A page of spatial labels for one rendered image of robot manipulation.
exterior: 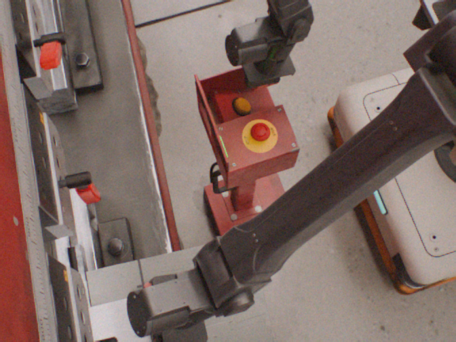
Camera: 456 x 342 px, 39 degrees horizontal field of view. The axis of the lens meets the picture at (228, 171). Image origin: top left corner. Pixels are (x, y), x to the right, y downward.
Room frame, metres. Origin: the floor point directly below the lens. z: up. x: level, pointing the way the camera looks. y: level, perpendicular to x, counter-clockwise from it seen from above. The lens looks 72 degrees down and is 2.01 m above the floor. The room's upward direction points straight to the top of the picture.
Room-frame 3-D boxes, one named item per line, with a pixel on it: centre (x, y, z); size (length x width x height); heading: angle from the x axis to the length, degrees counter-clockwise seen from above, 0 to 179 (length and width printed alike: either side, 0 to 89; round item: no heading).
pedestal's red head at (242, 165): (0.51, -0.04, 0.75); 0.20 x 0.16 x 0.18; 19
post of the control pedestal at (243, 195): (0.51, -0.04, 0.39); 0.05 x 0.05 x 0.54; 19
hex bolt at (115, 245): (0.22, 0.19, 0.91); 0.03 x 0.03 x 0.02
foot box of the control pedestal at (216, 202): (0.52, -0.07, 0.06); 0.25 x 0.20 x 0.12; 109
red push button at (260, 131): (0.47, -0.07, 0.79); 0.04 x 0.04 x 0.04
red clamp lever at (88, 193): (0.24, 0.19, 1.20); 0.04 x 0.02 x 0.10; 103
